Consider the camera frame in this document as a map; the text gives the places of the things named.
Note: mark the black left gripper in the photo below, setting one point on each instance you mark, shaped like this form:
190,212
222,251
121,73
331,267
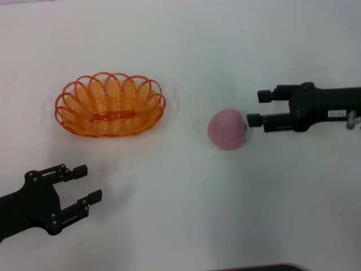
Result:
31,206

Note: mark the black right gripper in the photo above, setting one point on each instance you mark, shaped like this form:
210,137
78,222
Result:
324,104

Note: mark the pink felt peach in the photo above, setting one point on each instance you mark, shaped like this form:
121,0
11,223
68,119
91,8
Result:
225,130

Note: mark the orange plastic woven basket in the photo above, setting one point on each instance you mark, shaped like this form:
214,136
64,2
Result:
112,115

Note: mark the dark robot torso edge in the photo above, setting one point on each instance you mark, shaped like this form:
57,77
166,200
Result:
262,267

